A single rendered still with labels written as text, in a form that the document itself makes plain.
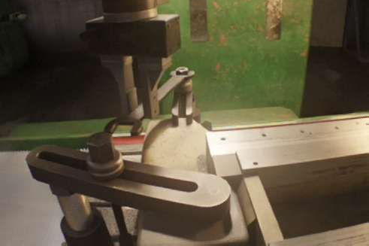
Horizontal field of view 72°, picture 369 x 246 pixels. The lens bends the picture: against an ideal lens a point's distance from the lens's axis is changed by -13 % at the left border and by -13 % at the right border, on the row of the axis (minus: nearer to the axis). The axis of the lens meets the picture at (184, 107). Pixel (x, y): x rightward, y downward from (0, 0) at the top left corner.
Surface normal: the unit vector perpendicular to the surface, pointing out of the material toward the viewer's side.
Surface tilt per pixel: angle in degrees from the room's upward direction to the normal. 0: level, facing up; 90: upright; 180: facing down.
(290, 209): 0
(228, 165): 0
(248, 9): 90
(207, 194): 0
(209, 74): 90
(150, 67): 90
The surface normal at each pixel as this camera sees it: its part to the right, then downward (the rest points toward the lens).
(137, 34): -0.36, 0.43
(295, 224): -0.04, -0.89
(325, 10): -0.09, 0.45
